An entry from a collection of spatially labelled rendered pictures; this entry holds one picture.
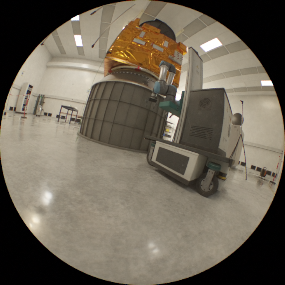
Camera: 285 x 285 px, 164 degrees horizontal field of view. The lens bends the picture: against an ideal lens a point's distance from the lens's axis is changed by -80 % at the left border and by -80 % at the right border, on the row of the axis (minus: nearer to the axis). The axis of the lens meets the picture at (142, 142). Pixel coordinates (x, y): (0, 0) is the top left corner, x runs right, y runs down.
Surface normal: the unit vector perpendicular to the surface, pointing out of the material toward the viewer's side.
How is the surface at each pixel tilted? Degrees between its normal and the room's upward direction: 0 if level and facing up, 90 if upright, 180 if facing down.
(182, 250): 0
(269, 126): 90
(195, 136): 90
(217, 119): 90
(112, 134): 90
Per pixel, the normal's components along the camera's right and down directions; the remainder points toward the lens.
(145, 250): 0.24, -0.97
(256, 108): -0.90, -0.19
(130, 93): 0.18, 0.13
